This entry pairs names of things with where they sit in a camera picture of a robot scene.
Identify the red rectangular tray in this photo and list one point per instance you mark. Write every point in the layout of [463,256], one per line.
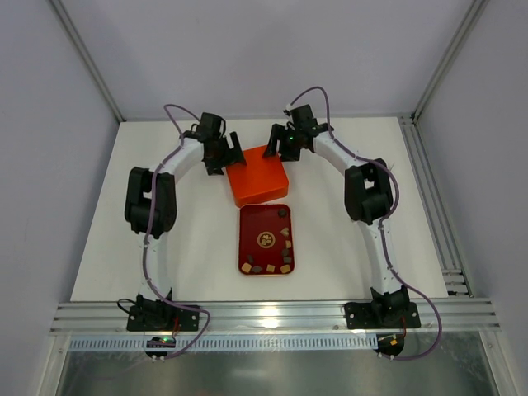
[260,240]

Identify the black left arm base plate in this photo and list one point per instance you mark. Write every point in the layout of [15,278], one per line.
[162,318]

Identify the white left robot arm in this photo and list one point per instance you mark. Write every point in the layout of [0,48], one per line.
[151,212]

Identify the aluminium frame post left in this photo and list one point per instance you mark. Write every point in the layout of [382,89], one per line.
[66,22]

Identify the slotted cable duct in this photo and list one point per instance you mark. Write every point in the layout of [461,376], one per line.
[227,342]

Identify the aluminium side rail right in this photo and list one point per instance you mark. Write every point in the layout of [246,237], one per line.
[447,250]

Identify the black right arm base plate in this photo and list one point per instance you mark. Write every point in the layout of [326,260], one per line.
[372,316]

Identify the tan chocolate front left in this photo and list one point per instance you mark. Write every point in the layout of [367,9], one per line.
[246,267]

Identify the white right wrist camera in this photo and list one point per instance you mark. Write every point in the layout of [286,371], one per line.
[288,109]

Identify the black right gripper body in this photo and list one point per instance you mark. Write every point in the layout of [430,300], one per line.
[285,143]

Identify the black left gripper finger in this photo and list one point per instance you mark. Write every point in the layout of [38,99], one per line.
[215,168]
[236,152]

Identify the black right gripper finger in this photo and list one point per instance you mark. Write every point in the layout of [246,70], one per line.
[276,135]
[290,155]

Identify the aluminium frame post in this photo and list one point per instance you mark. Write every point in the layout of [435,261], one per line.
[66,22]
[449,56]

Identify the aluminium front rail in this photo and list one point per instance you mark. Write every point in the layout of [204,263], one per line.
[458,314]

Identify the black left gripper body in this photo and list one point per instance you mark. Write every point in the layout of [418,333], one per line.
[225,153]

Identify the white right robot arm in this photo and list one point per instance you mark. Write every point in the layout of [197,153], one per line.
[369,201]

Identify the orange chocolate box with tray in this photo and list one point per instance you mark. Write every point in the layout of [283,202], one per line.
[249,194]

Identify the aluminium frame post right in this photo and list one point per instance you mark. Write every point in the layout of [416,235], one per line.
[449,56]

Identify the orange box lid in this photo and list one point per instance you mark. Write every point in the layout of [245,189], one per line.
[258,169]

